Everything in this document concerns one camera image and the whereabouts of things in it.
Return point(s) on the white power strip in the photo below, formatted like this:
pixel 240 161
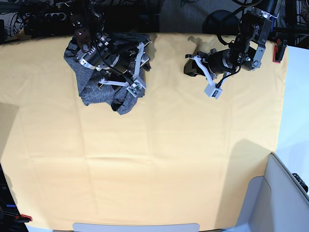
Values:
pixel 53 16

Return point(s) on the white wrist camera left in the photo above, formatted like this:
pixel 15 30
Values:
pixel 212 91

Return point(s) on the dark round chair base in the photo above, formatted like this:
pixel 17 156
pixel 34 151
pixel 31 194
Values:
pixel 216 22

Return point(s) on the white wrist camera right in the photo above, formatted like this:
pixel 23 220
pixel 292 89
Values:
pixel 137 87

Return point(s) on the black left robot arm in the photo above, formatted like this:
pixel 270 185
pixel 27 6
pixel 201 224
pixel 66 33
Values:
pixel 245 33

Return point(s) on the yellow table cloth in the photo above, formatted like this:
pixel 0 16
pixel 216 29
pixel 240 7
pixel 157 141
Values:
pixel 177 157

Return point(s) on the white storage bin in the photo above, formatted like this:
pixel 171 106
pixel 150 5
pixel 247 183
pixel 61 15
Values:
pixel 274 202

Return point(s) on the black remote control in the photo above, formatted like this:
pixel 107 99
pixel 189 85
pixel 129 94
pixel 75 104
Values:
pixel 301 182

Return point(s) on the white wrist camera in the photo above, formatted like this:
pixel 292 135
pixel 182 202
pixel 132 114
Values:
pixel 137 87
pixel 212 91

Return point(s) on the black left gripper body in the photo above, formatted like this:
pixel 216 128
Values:
pixel 226 62

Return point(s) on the grey plate at front edge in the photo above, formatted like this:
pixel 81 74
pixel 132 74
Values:
pixel 83 227

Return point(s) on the red black clamp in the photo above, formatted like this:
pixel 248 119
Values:
pixel 22 219
pixel 279 50

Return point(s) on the red black clamp left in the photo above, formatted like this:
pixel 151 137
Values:
pixel 22 219

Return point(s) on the red black clamp right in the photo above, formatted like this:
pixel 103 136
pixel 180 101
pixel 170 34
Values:
pixel 279 50

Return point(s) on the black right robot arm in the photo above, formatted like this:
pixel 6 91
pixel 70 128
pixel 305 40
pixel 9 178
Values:
pixel 88 21

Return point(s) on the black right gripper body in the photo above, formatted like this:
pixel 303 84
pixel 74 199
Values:
pixel 125 65

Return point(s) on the grey long-sleeve shirt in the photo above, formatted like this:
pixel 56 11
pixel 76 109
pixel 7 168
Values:
pixel 118 98

